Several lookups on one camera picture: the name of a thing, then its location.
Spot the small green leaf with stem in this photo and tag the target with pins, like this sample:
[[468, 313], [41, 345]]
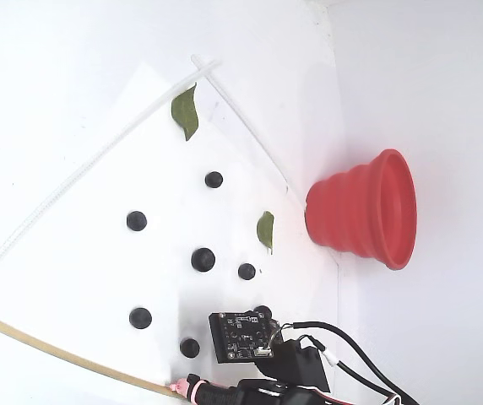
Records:
[[265, 230]]

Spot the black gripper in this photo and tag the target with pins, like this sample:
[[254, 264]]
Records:
[[294, 364]]

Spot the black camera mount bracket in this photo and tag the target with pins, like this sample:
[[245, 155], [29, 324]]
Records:
[[296, 363]]

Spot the thin wooden strip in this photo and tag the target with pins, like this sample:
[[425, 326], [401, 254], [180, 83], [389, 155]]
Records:
[[77, 362]]

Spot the red collapsible silicone cup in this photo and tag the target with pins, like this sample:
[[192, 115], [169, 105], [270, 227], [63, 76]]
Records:
[[351, 211]]

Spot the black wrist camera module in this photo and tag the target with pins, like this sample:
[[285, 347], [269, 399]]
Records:
[[241, 337]]

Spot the large green leaf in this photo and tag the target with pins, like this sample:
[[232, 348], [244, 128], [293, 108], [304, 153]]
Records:
[[184, 111]]

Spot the dark blueberry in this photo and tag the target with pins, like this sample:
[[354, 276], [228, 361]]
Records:
[[267, 309], [136, 220], [203, 259], [190, 347], [213, 179], [246, 271], [140, 318]]

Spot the white paper sheet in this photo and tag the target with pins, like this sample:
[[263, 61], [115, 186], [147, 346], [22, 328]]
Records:
[[98, 274]]

